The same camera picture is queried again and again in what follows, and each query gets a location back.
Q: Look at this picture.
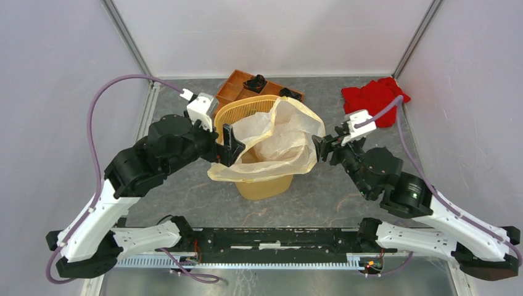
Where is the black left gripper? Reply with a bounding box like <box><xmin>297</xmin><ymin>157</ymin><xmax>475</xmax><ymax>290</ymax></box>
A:
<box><xmin>164</xmin><ymin>111</ymin><xmax>246</xmax><ymax>176</ymax></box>

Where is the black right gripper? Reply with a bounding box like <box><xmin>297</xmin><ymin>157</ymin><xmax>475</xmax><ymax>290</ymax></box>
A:
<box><xmin>310</xmin><ymin>125</ymin><xmax>373</xmax><ymax>198</ymax></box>

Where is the cream plastic trash bag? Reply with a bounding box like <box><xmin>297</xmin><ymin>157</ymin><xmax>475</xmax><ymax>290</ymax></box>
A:
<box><xmin>232</xmin><ymin>97</ymin><xmax>326</xmax><ymax>175</ymax></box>

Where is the yellow mesh trash bin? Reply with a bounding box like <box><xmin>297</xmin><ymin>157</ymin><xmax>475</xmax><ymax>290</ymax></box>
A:
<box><xmin>208</xmin><ymin>94</ymin><xmax>293</xmax><ymax>200</ymax></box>

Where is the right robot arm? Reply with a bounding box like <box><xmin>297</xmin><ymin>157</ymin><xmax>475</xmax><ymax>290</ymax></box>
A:
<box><xmin>312</xmin><ymin>136</ymin><xmax>521</xmax><ymax>281</ymax></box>

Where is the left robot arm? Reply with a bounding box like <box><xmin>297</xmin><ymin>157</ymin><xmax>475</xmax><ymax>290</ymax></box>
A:
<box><xmin>46</xmin><ymin>115</ymin><xmax>245</xmax><ymax>284</ymax></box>

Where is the orange compartment tray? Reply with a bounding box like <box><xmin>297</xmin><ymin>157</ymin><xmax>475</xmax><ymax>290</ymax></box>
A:
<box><xmin>212</xmin><ymin>70</ymin><xmax>305</xmax><ymax>118</ymax></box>

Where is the red cloth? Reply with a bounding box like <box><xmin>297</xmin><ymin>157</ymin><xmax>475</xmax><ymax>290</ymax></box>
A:
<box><xmin>341</xmin><ymin>77</ymin><xmax>411</xmax><ymax>116</ymax></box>

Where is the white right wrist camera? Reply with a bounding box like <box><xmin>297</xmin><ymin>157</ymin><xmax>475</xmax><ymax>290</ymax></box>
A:
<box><xmin>341</xmin><ymin>109</ymin><xmax>377</xmax><ymax>146</ymax></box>

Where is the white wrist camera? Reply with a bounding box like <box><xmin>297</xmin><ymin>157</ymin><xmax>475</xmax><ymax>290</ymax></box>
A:
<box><xmin>341</xmin><ymin>109</ymin><xmax>377</xmax><ymax>146</ymax></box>
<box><xmin>180</xmin><ymin>88</ymin><xmax>218</xmax><ymax>132</ymax></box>

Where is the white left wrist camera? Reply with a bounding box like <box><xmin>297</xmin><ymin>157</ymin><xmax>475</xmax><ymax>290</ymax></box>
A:
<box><xmin>180</xmin><ymin>88</ymin><xmax>218</xmax><ymax>132</ymax></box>

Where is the black rolled strap right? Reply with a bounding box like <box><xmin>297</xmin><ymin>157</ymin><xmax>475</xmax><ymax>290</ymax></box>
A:
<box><xmin>279</xmin><ymin>87</ymin><xmax>304</xmax><ymax>101</ymax></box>

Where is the black rolled strap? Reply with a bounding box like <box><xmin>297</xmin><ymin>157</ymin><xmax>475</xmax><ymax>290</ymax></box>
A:
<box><xmin>279</xmin><ymin>87</ymin><xmax>304</xmax><ymax>101</ymax></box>
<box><xmin>242</xmin><ymin>74</ymin><xmax>268</xmax><ymax>94</ymax></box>

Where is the black rolled strap rear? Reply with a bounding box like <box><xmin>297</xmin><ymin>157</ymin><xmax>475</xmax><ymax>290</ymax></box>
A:
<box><xmin>242</xmin><ymin>74</ymin><xmax>268</xmax><ymax>94</ymax></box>

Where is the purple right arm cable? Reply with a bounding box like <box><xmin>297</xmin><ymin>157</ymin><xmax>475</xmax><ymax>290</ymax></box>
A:
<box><xmin>354</xmin><ymin>94</ymin><xmax>523</xmax><ymax>266</ymax></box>

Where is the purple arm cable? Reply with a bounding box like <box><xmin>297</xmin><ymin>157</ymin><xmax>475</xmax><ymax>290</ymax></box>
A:
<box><xmin>44</xmin><ymin>74</ymin><xmax>184</xmax><ymax>285</ymax></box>
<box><xmin>354</xmin><ymin>94</ymin><xmax>523</xmax><ymax>266</ymax></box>

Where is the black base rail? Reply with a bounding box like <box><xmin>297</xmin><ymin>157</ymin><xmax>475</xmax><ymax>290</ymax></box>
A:
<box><xmin>170</xmin><ymin>228</ymin><xmax>383</xmax><ymax>264</ymax></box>

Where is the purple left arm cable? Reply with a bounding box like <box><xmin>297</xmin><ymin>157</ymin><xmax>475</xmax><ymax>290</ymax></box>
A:
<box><xmin>44</xmin><ymin>74</ymin><xmax>184</xmax><ymax>285</ymax></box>

